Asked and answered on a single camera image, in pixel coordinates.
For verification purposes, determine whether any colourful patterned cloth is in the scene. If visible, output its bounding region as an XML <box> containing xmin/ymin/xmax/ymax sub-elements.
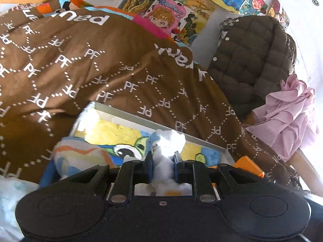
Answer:
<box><xmin>0</xmin><ymin>0</ymin><xmax>177</xmax><ymax>44</ymax></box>

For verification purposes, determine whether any row of wall drawings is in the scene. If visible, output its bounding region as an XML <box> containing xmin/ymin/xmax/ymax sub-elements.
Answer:
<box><xmin>49</xmin><ymin>0</ymin><xmax>291</xmax><ymax>47</ymax></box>

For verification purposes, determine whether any white cloth with blue print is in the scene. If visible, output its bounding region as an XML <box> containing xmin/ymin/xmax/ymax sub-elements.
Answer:
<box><xmin>0</xmin><ymin>176</ymin><xmax>42</xmax><ymax>242</ymax></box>

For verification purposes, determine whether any orange elastic band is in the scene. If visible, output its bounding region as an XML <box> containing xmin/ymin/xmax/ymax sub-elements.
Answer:
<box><xmin>233</xmin><ymin>155</ymin><xmax>265</xmax><ymax>178</ymax></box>

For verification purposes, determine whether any black white patterned cloth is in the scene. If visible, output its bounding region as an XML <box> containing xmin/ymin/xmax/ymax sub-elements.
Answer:
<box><xmin>218</xmin><ymin>17</ymin><xmax>241</xmax><ymax>40</ymax></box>

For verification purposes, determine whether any dark puffer jacket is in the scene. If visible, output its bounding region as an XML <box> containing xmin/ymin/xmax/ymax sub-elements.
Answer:
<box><xmin>207</xmin><ymin>15</ymin><xmax>298</xmax><ymax>122</ymax></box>

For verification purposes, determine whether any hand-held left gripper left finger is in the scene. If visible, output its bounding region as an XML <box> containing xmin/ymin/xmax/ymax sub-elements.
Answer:
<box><xmin>60</xmin><ymin>151</ymin><xmax>153</xmax><ymax>205</ymax></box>

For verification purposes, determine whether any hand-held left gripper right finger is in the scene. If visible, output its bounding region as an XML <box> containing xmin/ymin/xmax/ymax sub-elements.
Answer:
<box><xmin>174</xmin><ymin>151</ymin><xmax>265</xmax><ymax>205</ymax></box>

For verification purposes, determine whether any striped towel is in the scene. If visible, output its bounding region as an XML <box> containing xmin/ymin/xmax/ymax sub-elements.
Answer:
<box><xmin>52</xmin><ymin>137</ymin><xmax>114</xmax><ymax>180</ymax></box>

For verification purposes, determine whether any grey tray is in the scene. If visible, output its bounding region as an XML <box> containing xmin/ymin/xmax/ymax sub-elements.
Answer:
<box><xmin>40</xmin><ymin>101</ymin><xmax>236</xmax><ymax>200</ymax></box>

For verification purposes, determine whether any pink cloth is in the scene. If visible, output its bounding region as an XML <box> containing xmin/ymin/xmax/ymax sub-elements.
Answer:
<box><xmin>242</xmin><ymin>74</ymin><xmax>320</xmax><ymax>163</ymax></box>

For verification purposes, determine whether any white quilted washcloth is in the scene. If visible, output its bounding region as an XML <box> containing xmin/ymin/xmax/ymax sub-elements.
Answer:
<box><xmin>125</xmin><ymin>128</ymin><xmax>191</xmax><ymax>197</ymax></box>

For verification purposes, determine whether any brown printed blanket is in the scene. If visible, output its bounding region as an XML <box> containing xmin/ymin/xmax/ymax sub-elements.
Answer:
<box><xmin>0</xmin><ymin>0</ymin><xmax>311</xmax><ymax>198</ymax></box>

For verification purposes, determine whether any wooden bed rail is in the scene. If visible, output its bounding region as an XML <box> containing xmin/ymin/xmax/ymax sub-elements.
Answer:
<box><xmin>290</xmin><ymin>146</ymin><xmax>323</xmax><ymax>197</ymax></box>

